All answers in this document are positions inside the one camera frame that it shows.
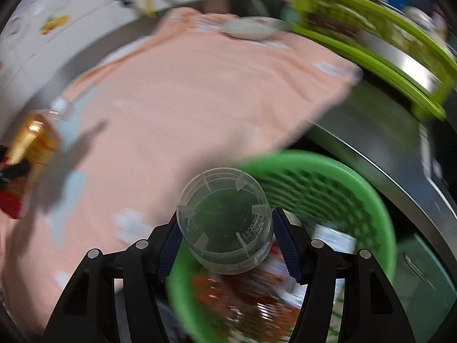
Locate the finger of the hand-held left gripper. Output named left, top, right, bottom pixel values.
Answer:
left=0, top=145, right=32, bottom=187

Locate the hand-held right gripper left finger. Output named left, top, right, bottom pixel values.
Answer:
left=43, top=217, right=184, bottom=343

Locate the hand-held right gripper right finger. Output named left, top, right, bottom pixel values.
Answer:
left=272, top=207, right=416, bottom=343

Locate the gold label plastic bottle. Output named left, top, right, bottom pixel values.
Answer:
left=0, top=98, right=74, bottom=219

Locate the clear plastic cup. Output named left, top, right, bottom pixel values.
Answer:
left=177, top=167, right=275, bottom=275

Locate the green perforated plastic basket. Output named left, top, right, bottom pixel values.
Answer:
left=165, top=150, right=398, bottom=343

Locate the red snack wrapper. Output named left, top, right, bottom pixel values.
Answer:
left=193, top=243, right=301, bottom=331

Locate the green cabinet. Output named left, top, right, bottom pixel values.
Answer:
left=393, top=232, right=457, bottom=317

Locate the peach towel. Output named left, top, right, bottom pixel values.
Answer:
left=0, top=7, right=363, bottom=329

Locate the green dish rack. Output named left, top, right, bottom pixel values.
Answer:
left=282, top=0, right=448, bottom=120

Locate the steel cleaver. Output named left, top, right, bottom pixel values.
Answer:
left=357, top=32, right=441, bottom=90

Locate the white floral plate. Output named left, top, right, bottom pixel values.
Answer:
left=221, top=17, right=286, bottom=40

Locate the steel cabinet handle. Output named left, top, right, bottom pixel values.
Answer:
left=403, top=253, right=430, bottom=280

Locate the fruit wall sticker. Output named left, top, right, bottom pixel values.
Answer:
left=40, top=15, right=70, bottom=35

